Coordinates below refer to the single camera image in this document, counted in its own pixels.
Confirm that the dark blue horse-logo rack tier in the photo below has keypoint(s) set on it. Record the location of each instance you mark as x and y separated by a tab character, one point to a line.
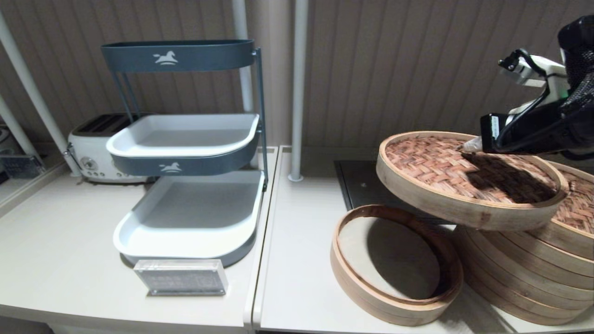
209	56

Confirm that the round beige steamer liner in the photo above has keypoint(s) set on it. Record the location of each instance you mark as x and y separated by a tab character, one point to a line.
390	257

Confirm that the white retro toaster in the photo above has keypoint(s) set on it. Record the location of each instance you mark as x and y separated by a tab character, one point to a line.
93	147

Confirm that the small woven bamboo steamer lid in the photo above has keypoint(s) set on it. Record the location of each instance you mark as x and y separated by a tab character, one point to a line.
427	167

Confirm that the white metal shelf pole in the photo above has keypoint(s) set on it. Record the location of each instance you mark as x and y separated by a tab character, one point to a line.
18	131
58	133
299	93
240	23

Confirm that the three-tier blue tray rack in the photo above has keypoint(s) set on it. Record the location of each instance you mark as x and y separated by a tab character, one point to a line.
261	115

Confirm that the small bamboo steamer basket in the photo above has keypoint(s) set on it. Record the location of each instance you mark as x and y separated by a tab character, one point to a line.
357	297

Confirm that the black induction cooktop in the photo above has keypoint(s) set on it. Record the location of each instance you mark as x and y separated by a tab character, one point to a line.
359	185

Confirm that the clear acrylic warning sign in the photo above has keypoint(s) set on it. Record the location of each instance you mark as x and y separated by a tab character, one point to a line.
181	278

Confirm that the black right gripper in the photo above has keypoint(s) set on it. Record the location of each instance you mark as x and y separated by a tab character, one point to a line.
533	132

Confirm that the large bamboo steamer basket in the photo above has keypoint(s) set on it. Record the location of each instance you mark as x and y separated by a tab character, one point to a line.
533	260
510	292

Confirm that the small grey sign block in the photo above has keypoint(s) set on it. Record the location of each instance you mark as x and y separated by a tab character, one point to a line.
21	167

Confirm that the white-lined blue rack tray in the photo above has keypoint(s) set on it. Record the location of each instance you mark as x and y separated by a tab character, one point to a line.
185	138
195	208

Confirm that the black cylindrical wrist camera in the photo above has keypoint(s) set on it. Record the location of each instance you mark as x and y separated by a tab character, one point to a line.
577	41

